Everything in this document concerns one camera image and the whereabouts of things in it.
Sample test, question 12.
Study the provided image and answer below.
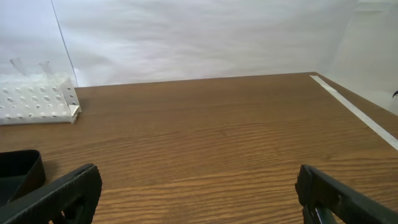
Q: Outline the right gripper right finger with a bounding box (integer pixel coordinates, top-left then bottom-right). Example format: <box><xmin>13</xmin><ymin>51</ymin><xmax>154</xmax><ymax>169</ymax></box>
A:
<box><xmin>294</xmin><ymin>164</ymin><xmax>398</xmax><ymax>224</ymax></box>

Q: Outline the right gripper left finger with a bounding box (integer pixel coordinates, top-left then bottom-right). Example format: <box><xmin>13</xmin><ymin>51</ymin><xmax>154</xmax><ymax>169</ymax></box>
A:
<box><xmin>0</xmin><ymin>163</ymin><xmax>103</xmax><ymax>224</ymax></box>

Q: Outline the clear test tube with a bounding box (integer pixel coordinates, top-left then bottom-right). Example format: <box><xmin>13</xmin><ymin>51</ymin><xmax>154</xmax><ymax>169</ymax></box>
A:
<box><xmin>9</xmin><ymin>57</ymin><xmax>29</xmax><ymax>77</ymax></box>
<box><xmin>39</xmin><ymin>60</ymin><xmax>53</xmax><ymax>78</ymax></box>

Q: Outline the black tray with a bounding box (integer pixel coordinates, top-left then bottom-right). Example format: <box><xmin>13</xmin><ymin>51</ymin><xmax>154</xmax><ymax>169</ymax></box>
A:
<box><xmin>0</xmin><ymin>149</ymin><xmax>47</xmax><ymax>207</ymax></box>

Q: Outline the white test tube rack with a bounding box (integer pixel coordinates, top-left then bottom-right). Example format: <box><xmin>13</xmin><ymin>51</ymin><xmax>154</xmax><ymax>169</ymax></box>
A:
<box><xmin>0</xmin><ymin>73</ymin><xmax>82</xmax><ymax>126</ymax></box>

